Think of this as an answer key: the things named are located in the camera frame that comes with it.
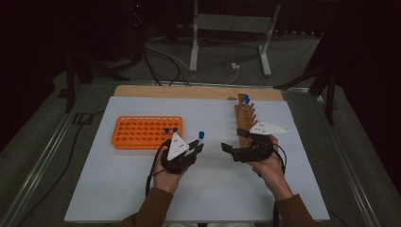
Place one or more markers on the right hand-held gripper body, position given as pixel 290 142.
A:
pixel 255 151

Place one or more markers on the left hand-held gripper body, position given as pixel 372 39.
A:
pixel 177 148

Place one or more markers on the wooden tube rack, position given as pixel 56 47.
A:
pixel 242 117

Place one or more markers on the orange plastic tube rack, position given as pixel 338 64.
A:
pixel 142 135

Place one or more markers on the person's right hand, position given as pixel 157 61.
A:
pixel 272 175

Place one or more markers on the person's left hand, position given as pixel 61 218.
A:
pixel 165 181

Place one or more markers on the white table mat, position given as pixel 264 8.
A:
pixel 214 189

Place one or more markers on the white plug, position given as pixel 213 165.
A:
pixel 235 66

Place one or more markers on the black stand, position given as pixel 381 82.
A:
pixel 330 101
pixel 70 88

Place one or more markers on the grey metal stand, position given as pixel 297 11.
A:
pixel 231 23

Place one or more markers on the aluminium floor rail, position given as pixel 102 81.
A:
pixel 44 164
pixel 346 164

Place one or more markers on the black square floor frame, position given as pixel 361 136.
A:
pixel 75 119

